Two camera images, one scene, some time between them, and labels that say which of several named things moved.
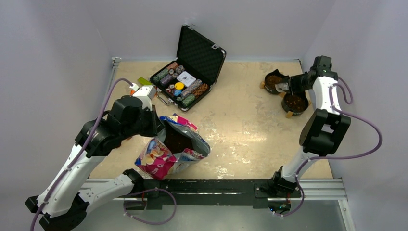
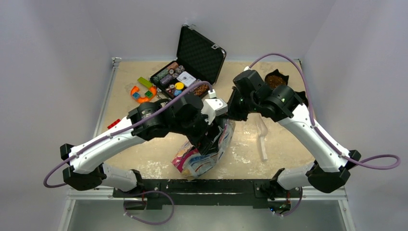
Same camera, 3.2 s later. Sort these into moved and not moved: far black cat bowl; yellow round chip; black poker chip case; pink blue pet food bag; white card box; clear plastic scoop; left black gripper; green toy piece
Moved: pink blue pet food bag; left black gripper; clear plastic scoop
Not moved: black poker chip case; far black cat bowl; green toy piece; yellow round chip; white card box
